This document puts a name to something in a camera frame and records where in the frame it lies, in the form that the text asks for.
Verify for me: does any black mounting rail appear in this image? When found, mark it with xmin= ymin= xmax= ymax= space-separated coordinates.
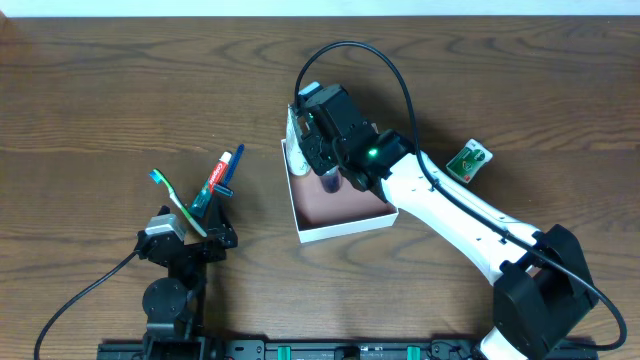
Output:
xmin=97 ymin=338 xmax=599 ymax=360

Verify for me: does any blue foaming soap pump bottle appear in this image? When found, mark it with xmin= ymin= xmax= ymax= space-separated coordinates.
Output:
xmin=319 ymin=166 xmax=342 ymax=194

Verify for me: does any red Colgate toothpaste tube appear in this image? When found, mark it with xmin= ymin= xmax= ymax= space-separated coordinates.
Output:
xmin=188 ymin=152 xmax=234 ymax=218

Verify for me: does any white box with pink interior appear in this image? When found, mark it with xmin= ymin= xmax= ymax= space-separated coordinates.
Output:
xmin=281 ymin=139 xmax=399 ymax=244

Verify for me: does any blue disposable razor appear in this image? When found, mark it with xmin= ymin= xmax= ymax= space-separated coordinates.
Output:
xmin=213 ymin=144 xmax=245 ymax=198

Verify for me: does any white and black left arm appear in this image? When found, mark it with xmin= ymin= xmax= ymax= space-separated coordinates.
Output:
xmin=134 ymin=197 xmax=238 ymax=360

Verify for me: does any green and blue toothbrush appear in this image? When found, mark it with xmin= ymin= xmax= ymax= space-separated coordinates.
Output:
xmin=149 ymin=168 xmax=207 ymax=238

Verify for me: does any green Dettol soap box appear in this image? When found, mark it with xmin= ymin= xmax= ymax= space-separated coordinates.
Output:
xmin=446 ymin=139 xmax=493 ymax=184

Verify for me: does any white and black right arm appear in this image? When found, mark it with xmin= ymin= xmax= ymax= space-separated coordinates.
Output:
xmin=294 ymin=83 xmax=598 ymax=359

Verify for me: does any white Pantene bamboo tube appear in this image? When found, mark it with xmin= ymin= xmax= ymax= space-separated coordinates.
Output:
xmin=285 ymin=105 xmax=311 ymax=177

